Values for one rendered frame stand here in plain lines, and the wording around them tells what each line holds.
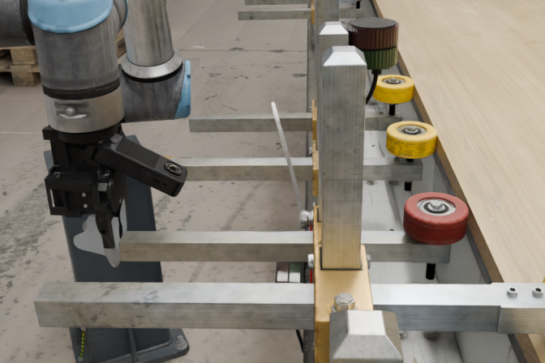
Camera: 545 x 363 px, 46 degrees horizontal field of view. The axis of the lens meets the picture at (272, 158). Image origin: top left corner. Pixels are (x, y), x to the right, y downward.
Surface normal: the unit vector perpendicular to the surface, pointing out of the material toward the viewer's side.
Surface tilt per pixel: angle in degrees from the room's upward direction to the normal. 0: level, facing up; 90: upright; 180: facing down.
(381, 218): 0
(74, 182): 90
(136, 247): 90
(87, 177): 2
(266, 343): 0
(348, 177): 90
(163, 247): 90
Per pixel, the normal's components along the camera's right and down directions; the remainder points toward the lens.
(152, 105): 0.10, 0.67
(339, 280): -0.04, -0.90
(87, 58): 0.54, 0.37
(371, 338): -0.06, -0.33
